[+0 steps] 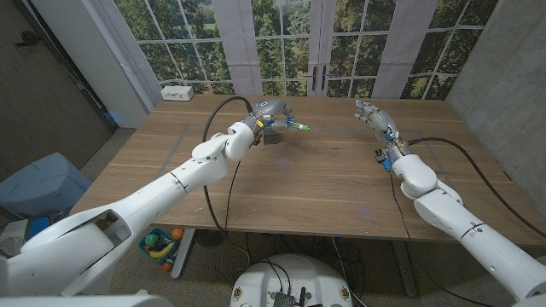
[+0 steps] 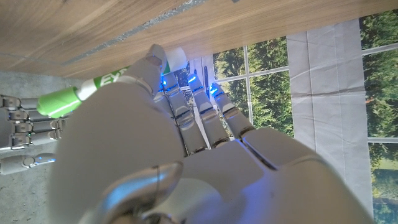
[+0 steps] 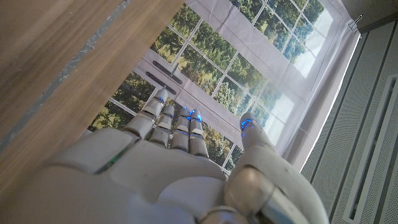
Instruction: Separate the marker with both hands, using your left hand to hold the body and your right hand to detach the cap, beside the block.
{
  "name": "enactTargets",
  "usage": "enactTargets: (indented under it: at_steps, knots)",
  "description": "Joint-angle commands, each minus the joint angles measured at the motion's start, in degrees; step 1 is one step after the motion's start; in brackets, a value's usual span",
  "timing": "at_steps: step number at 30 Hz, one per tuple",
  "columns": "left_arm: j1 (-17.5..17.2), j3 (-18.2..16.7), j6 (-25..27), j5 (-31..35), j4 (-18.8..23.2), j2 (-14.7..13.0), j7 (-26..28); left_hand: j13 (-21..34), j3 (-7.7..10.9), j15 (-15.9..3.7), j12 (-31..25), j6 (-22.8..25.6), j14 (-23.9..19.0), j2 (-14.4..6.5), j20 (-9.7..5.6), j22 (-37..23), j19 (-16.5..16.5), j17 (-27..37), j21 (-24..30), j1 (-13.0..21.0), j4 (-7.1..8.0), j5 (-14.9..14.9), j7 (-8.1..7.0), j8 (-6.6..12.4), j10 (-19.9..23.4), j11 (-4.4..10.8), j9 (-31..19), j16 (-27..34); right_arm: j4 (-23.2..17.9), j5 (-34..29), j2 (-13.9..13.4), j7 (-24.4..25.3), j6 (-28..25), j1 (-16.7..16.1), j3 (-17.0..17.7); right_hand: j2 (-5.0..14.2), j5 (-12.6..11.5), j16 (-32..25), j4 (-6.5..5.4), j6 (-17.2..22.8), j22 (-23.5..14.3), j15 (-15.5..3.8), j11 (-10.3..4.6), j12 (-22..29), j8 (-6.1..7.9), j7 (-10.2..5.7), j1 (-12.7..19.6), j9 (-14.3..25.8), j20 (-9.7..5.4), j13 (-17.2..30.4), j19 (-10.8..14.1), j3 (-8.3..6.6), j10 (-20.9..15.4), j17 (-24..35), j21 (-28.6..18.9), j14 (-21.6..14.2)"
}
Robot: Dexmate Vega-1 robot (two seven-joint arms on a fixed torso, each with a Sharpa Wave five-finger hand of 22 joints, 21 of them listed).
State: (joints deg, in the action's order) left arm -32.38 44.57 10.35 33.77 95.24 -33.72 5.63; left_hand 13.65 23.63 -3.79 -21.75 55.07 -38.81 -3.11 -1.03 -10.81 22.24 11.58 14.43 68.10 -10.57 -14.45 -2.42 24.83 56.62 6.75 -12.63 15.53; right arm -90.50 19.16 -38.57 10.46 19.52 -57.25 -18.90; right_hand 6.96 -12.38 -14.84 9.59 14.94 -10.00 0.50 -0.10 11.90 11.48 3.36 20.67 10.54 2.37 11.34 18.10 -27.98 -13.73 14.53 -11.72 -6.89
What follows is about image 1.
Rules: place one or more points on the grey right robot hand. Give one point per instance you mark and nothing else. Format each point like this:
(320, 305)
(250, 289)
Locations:
(381, 121)

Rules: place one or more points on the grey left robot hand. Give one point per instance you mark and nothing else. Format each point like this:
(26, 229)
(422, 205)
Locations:
(273, 111)

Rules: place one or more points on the white green marker body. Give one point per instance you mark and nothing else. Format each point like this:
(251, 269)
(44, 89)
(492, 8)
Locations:
(295, 125)

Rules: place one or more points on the green marker cap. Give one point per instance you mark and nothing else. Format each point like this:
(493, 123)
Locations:
(306, 127)

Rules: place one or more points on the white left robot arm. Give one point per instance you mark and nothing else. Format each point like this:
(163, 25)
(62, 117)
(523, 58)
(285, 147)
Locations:
(170, 183)

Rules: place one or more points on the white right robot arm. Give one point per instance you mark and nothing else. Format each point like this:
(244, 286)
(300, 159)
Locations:
(469, 226)

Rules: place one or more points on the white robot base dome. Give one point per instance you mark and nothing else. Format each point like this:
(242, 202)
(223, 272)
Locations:
(294, 273)

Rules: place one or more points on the dark grey block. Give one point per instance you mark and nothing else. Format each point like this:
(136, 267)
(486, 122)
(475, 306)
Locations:
(272, 138)

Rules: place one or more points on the printed window forest backdrop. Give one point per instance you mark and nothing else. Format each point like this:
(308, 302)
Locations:
(273, 42)

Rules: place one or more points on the white power strip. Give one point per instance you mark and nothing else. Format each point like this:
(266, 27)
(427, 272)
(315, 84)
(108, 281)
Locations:
(177, 93)

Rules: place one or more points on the black round ribbed disc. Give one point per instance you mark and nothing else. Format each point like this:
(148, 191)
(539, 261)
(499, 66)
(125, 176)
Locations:
(211, 238)

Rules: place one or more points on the grey table leg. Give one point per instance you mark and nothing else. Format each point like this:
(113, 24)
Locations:
(405, 273)

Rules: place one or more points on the orange toy ball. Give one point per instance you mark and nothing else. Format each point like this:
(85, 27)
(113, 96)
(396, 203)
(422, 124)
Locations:
(177, 233)

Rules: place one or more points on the white table leg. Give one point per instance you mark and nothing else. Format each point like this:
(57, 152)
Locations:
(182, 256)

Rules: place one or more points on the green toy ball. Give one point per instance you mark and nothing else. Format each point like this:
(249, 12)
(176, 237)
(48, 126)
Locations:
(152, 239)

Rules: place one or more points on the yellow toy banana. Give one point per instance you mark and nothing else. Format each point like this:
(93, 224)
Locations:
(162, 252)

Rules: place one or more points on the teal toy basket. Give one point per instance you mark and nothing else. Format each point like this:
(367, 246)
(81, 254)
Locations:
(144, 243)

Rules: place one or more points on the grey electronics module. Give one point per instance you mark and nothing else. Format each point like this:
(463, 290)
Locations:
(282, 299)

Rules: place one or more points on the blue grey storage bin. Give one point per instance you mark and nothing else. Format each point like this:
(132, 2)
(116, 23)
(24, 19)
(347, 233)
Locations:
(42, 183)

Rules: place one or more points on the blue black foot pedal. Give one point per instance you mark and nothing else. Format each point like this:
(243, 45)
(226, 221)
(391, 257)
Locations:
(37, 226)

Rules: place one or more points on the white floor board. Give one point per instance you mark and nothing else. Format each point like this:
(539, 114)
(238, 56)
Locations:
(13, 232)

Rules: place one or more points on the grey sneaker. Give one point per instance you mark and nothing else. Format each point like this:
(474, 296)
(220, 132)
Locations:
(9, 246)

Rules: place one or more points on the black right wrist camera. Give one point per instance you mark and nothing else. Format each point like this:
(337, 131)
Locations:
(379, 157)

